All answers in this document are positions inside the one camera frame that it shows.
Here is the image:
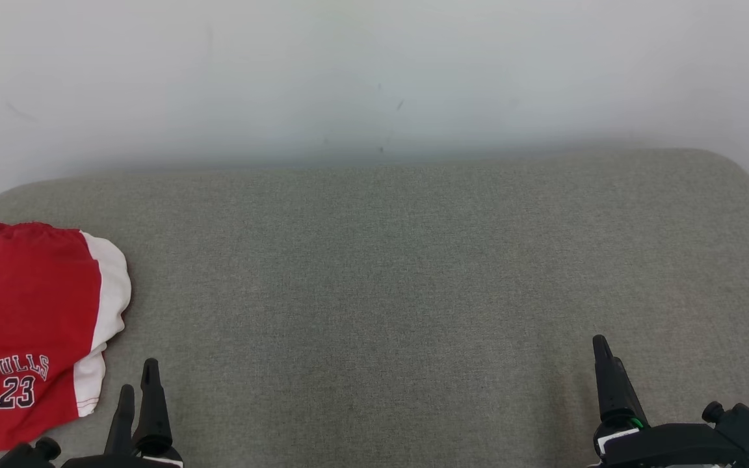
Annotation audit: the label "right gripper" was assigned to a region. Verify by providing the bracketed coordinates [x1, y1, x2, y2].
[592, 334, 749, 468]

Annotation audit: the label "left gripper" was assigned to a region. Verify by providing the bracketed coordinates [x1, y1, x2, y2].
[61, 357, 185, 468]

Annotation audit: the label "red Bulls basketball shorts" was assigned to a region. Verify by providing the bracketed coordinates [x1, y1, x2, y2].
[0, 221, 132, 452]

